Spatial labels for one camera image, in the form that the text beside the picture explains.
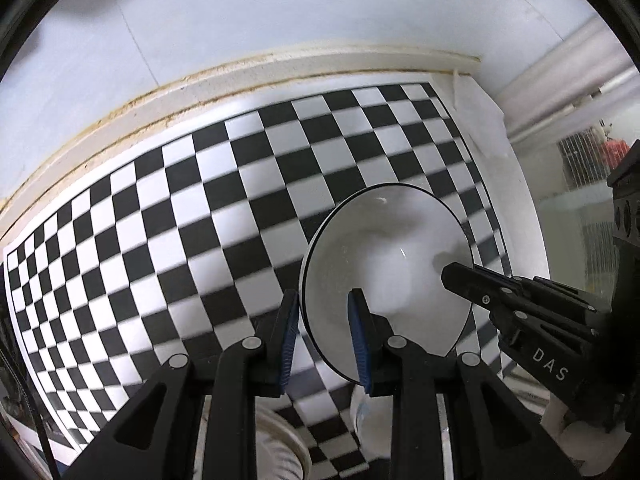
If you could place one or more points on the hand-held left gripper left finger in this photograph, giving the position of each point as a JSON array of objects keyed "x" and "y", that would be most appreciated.
[{"x": 290, "y": 340}]

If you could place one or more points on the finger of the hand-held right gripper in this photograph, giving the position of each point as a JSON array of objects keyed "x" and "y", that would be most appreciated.
[
  {"x": 480, "y": 287},
  {"x": 565, "y": 290}
]

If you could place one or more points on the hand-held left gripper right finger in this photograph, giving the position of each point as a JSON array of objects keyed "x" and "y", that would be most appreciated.
[{"x": 359, "y": 345}]

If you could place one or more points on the white bowl with blue pattern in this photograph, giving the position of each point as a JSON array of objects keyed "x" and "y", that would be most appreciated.
[{"x": 372, "y": 430}]

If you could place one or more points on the white bowl with dark rim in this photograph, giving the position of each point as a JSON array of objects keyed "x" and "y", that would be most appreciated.
[{"x": 380, "y": 240}]

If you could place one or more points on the person's right hand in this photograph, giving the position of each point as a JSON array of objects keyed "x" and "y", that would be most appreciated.
[{"x": 565, "y": 435}]

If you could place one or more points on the glass sliding door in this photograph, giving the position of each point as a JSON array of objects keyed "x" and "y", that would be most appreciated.
[{"x": 575, "y": 230}]

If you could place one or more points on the black white checkered tablecloth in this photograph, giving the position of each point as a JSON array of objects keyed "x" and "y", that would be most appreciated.
[{"x": 200, "y": 210}]

